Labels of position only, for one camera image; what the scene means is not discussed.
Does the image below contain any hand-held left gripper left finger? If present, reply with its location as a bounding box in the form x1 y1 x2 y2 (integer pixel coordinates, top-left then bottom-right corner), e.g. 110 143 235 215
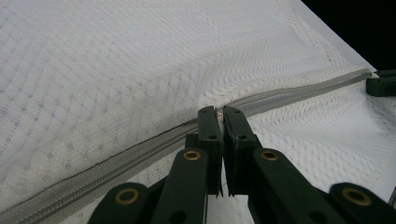
185 105 225 198

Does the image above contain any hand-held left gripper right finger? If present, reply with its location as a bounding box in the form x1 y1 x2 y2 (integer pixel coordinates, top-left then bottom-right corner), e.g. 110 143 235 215
221 105 263 198

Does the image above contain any white mesh laundry bag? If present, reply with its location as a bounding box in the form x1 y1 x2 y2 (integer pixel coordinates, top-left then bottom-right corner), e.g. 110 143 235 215
0 0 396 224

